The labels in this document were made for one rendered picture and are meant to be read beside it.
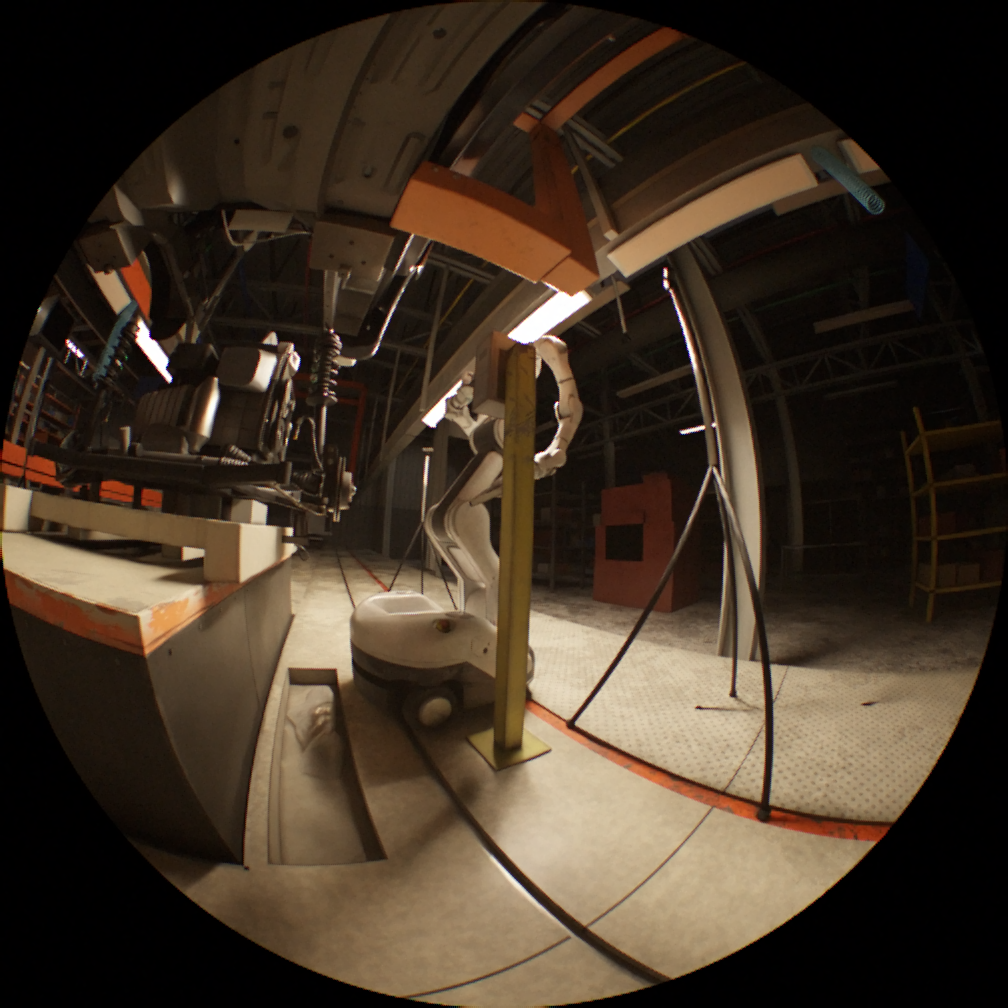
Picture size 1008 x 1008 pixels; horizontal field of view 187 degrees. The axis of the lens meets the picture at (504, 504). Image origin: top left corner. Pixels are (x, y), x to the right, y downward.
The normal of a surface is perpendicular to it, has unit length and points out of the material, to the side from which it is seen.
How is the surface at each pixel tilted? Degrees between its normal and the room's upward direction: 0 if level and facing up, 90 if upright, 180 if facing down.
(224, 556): 90
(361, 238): 180
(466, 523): 90
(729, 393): 90
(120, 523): 90
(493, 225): 180
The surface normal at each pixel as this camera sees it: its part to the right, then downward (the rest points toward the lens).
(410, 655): -0.08, -0.10
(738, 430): -0.85, -0.09
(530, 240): -0.04, 0.99
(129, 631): 0.53, -0.08
